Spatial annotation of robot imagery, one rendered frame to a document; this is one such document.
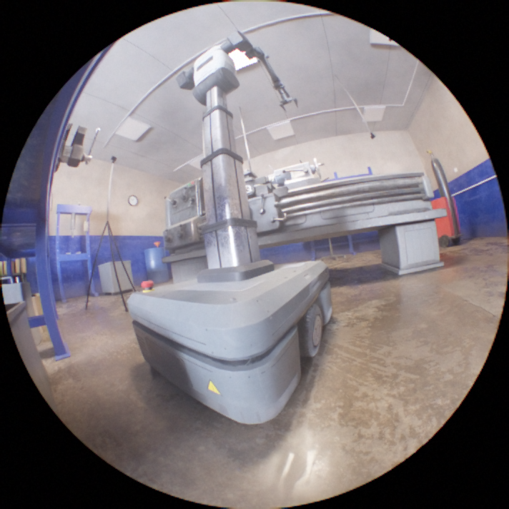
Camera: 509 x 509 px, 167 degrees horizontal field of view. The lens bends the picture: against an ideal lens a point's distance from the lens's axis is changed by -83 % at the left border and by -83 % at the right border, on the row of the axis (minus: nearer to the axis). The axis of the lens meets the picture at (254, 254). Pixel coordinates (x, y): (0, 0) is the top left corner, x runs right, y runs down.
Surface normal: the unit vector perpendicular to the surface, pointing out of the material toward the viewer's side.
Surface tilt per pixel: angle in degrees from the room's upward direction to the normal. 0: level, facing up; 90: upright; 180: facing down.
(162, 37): 180
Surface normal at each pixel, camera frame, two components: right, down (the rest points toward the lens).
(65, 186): 0.90, -0.14
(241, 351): 0.02, -0.01
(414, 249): -0.40, 0.05
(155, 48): 0.14, 0.99
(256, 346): 0.40, -0.07
